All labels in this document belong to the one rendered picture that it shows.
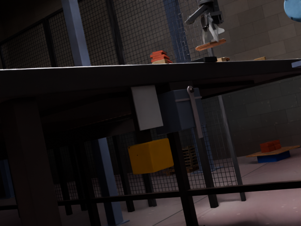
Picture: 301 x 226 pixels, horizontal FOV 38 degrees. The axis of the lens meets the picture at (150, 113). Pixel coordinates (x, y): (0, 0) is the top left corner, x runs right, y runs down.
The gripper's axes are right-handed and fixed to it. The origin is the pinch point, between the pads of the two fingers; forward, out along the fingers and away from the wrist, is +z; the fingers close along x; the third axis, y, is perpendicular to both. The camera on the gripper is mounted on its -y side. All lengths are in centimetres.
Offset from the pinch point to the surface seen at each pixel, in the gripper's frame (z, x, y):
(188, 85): 21, -52, -38
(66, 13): -81, 192, -29
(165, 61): 10, -37, -38
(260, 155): 93, 317, 198
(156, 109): 27, -60, -52
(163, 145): 37, -64, -54
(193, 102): 27, -55, -39
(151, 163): 41, -67, -59
